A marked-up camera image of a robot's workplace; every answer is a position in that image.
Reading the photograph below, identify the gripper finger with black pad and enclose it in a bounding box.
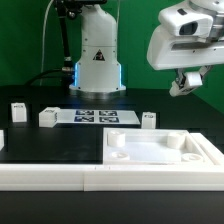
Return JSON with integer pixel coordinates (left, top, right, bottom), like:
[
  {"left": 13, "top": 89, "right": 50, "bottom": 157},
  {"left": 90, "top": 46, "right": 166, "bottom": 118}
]
[
  {"left": 175, "top": 68, "right": 186, "bottom": 88},
  {"left": 199, "top": 65, "right": 213, "bottom": 81}
]

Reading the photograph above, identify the black cable bundle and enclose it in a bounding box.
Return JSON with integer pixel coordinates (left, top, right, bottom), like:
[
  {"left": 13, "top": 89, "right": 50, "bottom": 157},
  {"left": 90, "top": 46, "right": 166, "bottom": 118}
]
[{"left": 23, "top": 0, "right": 83, "bottom": 87}]

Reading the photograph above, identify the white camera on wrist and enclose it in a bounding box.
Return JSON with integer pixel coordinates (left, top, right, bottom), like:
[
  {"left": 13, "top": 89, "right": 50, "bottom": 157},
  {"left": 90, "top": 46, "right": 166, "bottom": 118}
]
[{"left": 159, "top": 1, "right": 213, "bottom": 36}]

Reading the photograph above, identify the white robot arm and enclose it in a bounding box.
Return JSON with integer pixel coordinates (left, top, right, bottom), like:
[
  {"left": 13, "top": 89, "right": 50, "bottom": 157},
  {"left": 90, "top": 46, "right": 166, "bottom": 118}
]
[{"left": 70, "top": 0, "right": 224, "bottom": 98}]

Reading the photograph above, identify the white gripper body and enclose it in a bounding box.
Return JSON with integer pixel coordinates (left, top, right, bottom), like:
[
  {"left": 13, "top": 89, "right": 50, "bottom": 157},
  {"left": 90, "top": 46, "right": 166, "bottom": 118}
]
[{"left": 147, "top": 25, "right": 224, "bottom": 70}]

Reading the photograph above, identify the white cable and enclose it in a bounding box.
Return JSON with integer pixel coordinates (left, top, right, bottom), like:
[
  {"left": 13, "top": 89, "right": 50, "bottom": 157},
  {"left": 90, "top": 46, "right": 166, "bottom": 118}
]
[{"left": 39, "top": 0, "right": 55, "bottom": 87}]

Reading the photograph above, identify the white sheet with fiducial tags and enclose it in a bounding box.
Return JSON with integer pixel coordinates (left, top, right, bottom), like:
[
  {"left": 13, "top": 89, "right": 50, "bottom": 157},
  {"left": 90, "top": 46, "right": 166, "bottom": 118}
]
[{"left": 57, "top": 109, "right": 140, "bottom": 125}]

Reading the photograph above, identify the white square table top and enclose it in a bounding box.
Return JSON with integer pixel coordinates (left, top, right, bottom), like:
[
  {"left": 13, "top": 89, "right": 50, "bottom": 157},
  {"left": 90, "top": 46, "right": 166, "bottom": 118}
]
[{"left": 103, "top": 128, "right": 212, "bottom": 165}]

